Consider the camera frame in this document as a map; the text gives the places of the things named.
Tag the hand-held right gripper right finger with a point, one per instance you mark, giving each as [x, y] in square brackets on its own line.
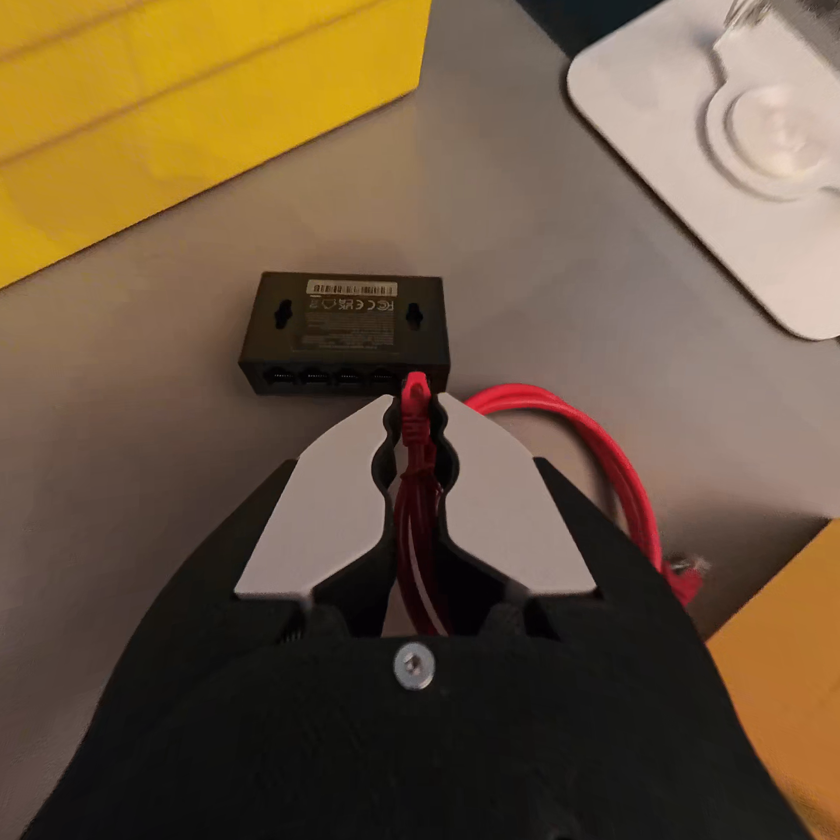
[512, 518]

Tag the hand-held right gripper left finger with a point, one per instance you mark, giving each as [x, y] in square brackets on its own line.
[315, 518]

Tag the white stand base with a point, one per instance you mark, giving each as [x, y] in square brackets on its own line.
[656, 98]

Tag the yellow plastic bin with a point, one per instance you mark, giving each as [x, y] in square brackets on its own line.
[164, 131]
[787, 656]

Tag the black ethernet switch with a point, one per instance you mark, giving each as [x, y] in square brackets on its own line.
[341, 328]

